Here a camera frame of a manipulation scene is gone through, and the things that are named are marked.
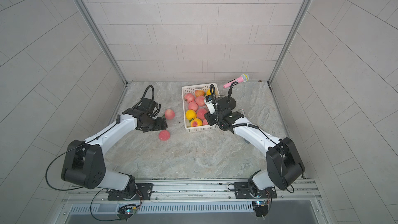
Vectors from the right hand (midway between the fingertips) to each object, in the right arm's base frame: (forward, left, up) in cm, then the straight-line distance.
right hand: (208, 113), depth 86 cm
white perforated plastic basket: (+24, +10, -5) cm, 26 cm away
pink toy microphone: (+17, -22, +9) cm, 30 cm away
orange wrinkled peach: (+22, +5, -7) cm, 23 cm away
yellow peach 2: (+21, -1, -6) cm, 22 cm away
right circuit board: (-43, -21, -14) cm, 50 cm away
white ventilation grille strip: (-41, +35, -9) cm, 55 cm away
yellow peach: (+4, +10, -5) cm, 12 cm away
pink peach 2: (+4, +4, -6) cm, 8 cm away
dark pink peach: (-8, +25, -6) cm, 27 cm away
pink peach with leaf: (+17, +12, -5) cm, 21 cm away
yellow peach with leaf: (-2, +7, -6) cm, 10 cm away
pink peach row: (+14, +5, -5) cm, 15 cm away
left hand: (-3, +25, -5) cm, 26 cm away
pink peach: (+10, +9, -5) cm, 15 cm away
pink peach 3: (-2, +2, -6) cm, 7 cm away
